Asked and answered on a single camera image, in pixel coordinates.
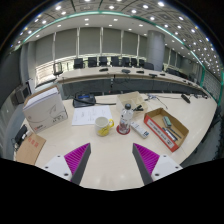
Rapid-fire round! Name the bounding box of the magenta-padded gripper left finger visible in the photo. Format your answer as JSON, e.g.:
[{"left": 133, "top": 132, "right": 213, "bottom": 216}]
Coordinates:
[{"left": 42, "top": 142, "right": 92, "bottom": 186}]

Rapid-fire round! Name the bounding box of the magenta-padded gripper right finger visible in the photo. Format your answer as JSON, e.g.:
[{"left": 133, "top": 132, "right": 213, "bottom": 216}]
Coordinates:
[{"left": 131, "top": 142, "right": 184, "bottom": 186}]

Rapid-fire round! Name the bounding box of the clear black-capped drink bottle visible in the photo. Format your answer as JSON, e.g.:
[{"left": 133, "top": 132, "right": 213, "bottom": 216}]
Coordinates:
[{"left": 118, "top": 103, "right": 134, "bottom": 135}]

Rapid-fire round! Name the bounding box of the red-labelled open cardboard box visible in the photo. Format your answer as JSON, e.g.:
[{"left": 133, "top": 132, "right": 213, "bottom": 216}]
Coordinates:
[{"left": 143, "top": 107, "right": 190, "bottom": 153}]

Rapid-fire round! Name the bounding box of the white mug with yellow print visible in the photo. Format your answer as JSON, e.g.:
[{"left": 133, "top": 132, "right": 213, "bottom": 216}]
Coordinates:
[{"left": 94, "top": 116, "right": 115, "bottom": 137}]

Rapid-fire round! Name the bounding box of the grey board eraser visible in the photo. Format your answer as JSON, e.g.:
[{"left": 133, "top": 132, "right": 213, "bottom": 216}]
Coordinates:
[{"left": 162, "top": 115, "right": 173, "bottom": 128}]

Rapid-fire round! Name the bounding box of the white printed paper sheet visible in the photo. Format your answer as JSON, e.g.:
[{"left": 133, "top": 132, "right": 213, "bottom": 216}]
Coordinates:
[{"left": 71, "top": 105, "right": 114, "bottom": 127}]

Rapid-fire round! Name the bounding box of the brown paper envelope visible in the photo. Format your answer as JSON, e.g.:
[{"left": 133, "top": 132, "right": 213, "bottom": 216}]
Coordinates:
[{"left": 14, "top": 132, "right": 47, "bottom": 166}]

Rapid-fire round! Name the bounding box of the black stapler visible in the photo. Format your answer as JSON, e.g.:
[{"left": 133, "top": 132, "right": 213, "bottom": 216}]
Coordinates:
[{"left": 132, "top": 104, "right": 145, "bottom": 113}]

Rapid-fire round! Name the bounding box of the white cardboard paper box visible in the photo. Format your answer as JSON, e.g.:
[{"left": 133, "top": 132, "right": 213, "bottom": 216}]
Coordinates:
[{"left": 22, "top": 85, "right": 69, "bottom": 134}]

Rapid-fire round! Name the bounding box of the black desk phone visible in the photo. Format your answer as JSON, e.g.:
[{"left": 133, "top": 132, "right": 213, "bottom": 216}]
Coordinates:
[{"left": 72, "top": 93, "right": 98, "bottom": 108}]

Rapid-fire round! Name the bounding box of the beige divided organizer box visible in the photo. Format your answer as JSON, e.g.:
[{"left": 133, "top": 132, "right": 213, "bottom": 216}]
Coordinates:
[{"left": 115, "top": 90, "right": 149, "bottom": 118}]

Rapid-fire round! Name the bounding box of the curved wooden conference desk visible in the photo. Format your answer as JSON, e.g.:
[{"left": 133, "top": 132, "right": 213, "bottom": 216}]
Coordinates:
[{"left": 54, "top": 65, "right": 209, "bottom": 99}]

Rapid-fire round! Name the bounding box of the grey box monitor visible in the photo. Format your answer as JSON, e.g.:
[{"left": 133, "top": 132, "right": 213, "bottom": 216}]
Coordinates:
[{"left": 14, "top": 83, "right": 32, "bottom": 104}]

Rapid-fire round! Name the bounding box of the row of black office chairs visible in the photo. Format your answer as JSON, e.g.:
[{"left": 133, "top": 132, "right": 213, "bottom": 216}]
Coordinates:
[{"left": 53, "top": 55, "right": 156, "bottom": 76}]

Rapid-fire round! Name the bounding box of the group of ceiling lights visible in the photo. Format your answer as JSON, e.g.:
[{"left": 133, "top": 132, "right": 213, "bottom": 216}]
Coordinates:
[{"left": 23, "top": 0, "right": 224, "bottom": 73}]

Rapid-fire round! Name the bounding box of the black flat device with cables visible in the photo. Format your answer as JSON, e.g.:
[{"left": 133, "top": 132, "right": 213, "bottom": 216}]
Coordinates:
[{"left": 13, "top": 124, "right": 29, "bottom": 148}]

